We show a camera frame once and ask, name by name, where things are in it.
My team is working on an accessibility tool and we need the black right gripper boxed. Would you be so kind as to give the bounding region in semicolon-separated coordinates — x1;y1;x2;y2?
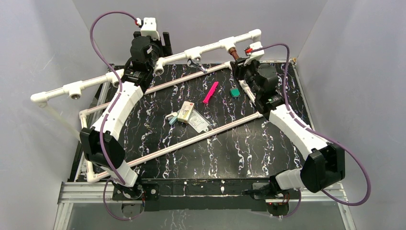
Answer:
230;57;261;98

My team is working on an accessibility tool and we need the pink plastic strip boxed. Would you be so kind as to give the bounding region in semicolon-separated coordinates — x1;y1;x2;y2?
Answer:
203;81;219;104

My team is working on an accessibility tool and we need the green square block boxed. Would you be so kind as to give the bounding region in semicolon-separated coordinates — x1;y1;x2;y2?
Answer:
230;88;240;98

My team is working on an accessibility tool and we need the small beige cardboard box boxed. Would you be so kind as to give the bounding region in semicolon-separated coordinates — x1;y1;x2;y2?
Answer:
177;101;195;124

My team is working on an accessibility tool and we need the brown water faucet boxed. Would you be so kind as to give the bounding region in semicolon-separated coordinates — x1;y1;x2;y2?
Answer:
228;47;239;60

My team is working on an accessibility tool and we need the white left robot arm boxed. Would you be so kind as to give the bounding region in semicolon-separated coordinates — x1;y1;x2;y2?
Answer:
79;32;173;199

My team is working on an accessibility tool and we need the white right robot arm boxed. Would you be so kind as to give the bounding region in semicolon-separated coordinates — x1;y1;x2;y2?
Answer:
231;58;345;198

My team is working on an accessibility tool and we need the clear plastic bag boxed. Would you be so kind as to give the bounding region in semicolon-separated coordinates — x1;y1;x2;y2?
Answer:
188;109;210;133

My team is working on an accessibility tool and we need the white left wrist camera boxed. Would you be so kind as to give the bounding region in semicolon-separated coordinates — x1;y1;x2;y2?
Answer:
135;17;160;41

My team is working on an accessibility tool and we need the white PVC pipe frame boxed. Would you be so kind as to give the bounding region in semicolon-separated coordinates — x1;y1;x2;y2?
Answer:
30;29;264;184

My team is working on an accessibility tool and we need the white small clip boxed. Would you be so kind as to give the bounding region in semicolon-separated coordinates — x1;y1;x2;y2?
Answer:
165;112;178;120

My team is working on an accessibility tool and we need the aluminium table frame rail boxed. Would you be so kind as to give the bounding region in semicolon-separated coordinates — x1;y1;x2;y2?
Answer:
54;179;355;230

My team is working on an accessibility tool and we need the chrome water faucet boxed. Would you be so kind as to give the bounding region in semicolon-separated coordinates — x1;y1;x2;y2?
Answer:
187;58;207;74

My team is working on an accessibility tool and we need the light blue small block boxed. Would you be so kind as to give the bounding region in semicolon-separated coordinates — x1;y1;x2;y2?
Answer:
169;116;178;126

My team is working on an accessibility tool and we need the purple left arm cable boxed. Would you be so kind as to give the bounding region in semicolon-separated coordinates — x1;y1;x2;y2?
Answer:
90;11;143;221

